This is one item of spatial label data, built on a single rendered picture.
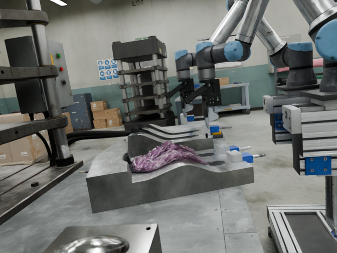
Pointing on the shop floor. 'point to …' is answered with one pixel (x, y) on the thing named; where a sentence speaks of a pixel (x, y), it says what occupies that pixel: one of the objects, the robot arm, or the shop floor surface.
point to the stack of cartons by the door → (105, 115)
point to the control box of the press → (22, 43)
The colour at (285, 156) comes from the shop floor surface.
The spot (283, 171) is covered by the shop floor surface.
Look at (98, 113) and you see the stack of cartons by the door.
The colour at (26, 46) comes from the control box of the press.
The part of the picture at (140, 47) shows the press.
